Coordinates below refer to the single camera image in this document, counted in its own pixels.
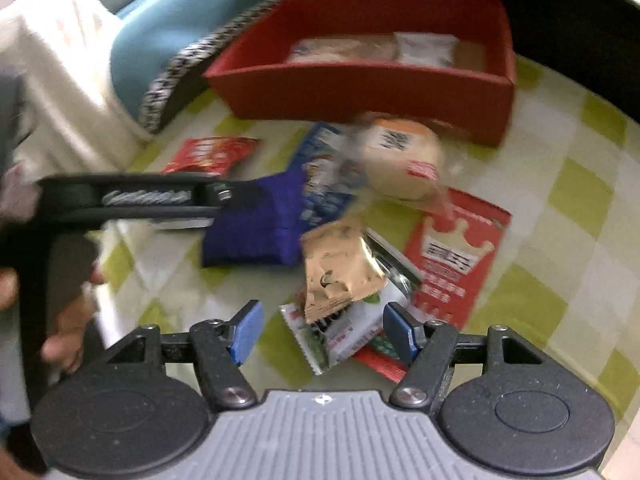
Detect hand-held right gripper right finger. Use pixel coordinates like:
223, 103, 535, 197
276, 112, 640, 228
382, 301, 546, 410

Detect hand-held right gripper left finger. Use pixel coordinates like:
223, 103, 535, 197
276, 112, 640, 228
102, 300, 265, 411

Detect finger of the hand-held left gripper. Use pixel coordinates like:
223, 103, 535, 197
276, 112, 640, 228
39, 172, 242, 233

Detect small red snack packet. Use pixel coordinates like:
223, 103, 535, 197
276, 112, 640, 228
160, 137, 260, 177

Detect red crown-print packet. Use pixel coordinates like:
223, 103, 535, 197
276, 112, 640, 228
352, 187, 512, 385

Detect purple snack packet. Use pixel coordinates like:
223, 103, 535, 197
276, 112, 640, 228
201, 167, 307, 270

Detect red cardboard box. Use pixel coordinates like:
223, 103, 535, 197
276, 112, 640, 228
202, 0, 517, 148

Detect person's left hand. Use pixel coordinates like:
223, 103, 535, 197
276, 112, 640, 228
41, 267, 106, 376

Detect white and green snack packet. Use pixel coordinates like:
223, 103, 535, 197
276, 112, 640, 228
279, 285, 411, 376

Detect beige snack packet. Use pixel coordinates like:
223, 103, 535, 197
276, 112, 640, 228
300, 217, 388, 325

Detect houndstooth trimmed dark cushion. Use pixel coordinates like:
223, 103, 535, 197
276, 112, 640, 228
137, 0, 301, 136

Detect blue snack packet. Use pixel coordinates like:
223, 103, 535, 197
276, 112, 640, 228
287, 122, 368, 231

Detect blue cushion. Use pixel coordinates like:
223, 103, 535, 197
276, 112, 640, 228
109, 0, 321, 131

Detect white cloth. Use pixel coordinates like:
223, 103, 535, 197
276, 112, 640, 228
0, 0, 151, 181

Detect bun in clear wrapper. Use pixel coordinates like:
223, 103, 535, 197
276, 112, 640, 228
345, 112, 458, 231

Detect green checkered cloth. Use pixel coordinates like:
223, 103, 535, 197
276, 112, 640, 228
85, 55, 640, 461

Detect white packets inside box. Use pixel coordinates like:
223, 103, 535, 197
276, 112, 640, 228
287, 35, 401, 64

